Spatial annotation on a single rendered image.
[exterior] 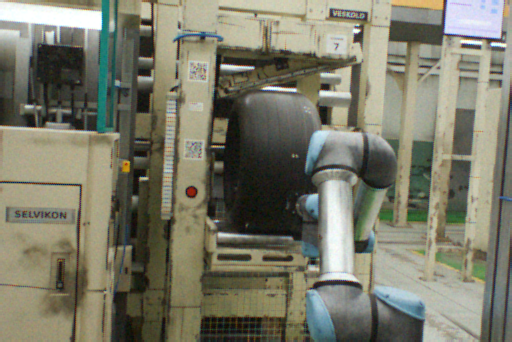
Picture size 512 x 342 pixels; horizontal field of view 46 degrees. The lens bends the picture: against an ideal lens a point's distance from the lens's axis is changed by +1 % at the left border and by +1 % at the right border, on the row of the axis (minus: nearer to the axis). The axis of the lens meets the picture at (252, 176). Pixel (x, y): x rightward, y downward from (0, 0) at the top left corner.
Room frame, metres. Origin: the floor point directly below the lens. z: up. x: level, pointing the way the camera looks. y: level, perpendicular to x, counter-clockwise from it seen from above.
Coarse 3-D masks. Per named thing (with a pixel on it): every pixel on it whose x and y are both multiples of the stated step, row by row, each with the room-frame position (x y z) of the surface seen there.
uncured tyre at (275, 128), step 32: (256, 96) 2.24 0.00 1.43; (288, 96) 2.27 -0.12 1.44; (256, 128) 2.13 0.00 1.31; (288, 128) 2.14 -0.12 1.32; (320, 128) 2.21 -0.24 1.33; (224, 160) 2.56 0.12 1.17; (256, 160) 2.10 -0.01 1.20; (288, 160) 2.11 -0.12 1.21; (224, 192) 2.50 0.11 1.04; (256, 192) 2.11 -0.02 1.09; (256, 224) 2.19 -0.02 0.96; (288, 224) 2.21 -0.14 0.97
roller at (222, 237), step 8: (224, 232) 2.21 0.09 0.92; (232, 232) 2.22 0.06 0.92; (240, 232) 2.22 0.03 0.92; (248, 232) 2.23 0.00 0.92; (256, 232) 2.24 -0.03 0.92; (264, 232) 2.25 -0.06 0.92; (216, 240) 2.21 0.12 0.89; (224, 240) 2.20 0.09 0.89; (232, 240) 2.20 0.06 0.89; (240, 240) 2.21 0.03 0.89; (248, 240) 2.21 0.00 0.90; (256, 240) 2.22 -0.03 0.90; (264, 240) 2.23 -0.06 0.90; (272, 240) 2.23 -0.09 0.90; (280, 240) 2.24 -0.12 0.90; (288, 240) 2.24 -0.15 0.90
